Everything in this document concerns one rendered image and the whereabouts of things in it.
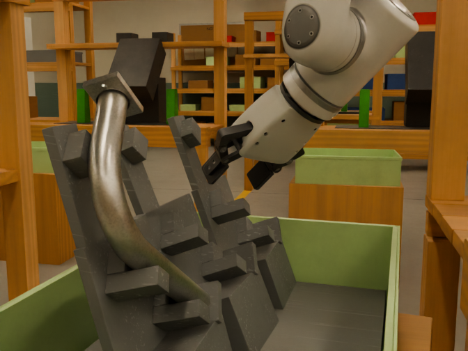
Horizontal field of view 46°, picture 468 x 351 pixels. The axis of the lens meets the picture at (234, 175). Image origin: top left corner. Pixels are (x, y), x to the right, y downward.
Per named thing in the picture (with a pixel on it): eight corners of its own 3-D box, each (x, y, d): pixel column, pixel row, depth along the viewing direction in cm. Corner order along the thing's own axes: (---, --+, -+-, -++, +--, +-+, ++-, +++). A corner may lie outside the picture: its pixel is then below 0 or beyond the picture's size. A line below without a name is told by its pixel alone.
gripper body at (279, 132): (318, 83, 77) (268, 137, 83) (270, 66, 70) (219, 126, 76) (345, 122, 74) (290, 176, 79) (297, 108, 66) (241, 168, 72)
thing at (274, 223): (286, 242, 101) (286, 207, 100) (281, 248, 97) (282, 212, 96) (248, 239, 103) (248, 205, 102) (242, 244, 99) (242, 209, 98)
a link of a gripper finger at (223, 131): (273, 121, 74) (250, 149, 77) (230, 113, 69) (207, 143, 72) (277, 128, 74) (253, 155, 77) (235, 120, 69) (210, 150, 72)
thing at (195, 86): (324, 150, 1048) (326, 28, 1013) (171, 145, 1113) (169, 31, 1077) (325, 146, 1101) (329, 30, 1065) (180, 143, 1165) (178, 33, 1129)
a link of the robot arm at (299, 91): (325, 69, 76) (310, 85, 78) (284, 53, 70) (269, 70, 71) (356, 113, 72) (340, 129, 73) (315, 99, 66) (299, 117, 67)
